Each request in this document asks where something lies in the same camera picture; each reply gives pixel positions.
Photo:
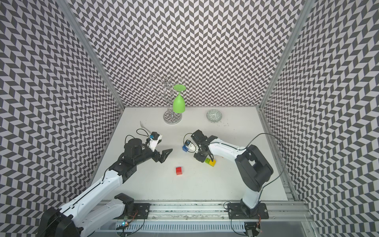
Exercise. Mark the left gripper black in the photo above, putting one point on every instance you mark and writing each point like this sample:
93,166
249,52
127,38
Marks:
163,157

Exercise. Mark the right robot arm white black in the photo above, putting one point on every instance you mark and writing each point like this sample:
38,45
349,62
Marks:
253,167

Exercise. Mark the patterned ceramic bowl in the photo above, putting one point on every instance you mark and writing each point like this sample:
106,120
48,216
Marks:
214,116

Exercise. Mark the red lego brick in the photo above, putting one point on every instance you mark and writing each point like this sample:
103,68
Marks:
179,171

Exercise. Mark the chrome glass holder stand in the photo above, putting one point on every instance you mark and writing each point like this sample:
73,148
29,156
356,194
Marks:
165,85

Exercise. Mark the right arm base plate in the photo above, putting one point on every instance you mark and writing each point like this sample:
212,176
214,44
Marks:
248,211

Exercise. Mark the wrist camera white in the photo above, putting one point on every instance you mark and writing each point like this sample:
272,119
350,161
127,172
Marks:
154,140
191,146

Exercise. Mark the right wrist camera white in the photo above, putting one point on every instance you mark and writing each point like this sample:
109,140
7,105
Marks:
191,146

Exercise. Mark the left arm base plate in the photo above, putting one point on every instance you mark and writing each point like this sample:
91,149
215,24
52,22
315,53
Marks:
136,211

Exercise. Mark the aluminium front rail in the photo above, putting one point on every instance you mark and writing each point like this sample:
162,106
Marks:
222,210

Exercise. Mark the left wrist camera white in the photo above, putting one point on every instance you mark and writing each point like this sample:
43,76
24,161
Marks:
154,140

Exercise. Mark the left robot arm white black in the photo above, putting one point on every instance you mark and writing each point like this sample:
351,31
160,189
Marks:
77,218

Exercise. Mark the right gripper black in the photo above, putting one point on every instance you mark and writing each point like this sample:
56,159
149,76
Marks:
196,155

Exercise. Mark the green plastic wine glass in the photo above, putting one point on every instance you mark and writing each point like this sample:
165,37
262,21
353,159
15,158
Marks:
179,105

